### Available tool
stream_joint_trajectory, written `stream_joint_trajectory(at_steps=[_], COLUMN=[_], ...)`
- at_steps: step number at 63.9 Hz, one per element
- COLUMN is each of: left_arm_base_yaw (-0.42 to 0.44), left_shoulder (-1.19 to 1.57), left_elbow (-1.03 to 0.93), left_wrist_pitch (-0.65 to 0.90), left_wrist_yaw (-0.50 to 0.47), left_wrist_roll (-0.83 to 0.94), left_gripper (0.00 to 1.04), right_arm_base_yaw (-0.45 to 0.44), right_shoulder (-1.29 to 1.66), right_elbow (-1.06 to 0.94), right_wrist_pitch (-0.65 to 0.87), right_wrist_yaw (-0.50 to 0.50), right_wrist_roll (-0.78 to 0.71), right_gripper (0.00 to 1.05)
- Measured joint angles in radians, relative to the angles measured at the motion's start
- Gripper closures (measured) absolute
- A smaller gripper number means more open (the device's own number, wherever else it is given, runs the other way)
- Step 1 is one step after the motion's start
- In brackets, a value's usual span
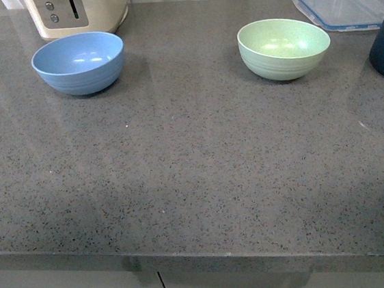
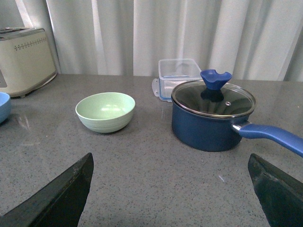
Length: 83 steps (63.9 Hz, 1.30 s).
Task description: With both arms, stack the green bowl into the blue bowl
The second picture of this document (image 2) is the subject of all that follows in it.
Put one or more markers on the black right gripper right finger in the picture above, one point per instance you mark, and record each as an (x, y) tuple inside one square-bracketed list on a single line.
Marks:
[(279, 194)]

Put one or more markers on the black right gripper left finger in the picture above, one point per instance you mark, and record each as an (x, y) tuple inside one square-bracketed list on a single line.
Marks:
[(59, 204)]

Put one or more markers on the light green bowl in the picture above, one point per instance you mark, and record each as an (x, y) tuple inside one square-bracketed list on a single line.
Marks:
[(106, 112)]

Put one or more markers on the light blue bowl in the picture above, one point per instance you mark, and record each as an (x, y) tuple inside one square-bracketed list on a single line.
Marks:
[(5, 106)]

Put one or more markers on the dark blue saucepan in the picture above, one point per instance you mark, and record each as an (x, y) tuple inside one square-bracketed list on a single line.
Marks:
[(215, 134)]

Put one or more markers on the glass lid blue knob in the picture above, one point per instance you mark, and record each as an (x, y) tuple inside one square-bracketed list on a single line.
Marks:
[(213, 96)]

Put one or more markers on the cream toaster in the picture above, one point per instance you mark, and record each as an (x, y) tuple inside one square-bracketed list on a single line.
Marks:
[(26, 61)]

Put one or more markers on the white curtain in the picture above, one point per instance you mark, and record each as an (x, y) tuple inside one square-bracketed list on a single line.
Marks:
[(252, 39)]

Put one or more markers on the clear plastic food container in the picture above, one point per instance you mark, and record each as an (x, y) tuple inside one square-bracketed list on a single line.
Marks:
[(171, 73)]

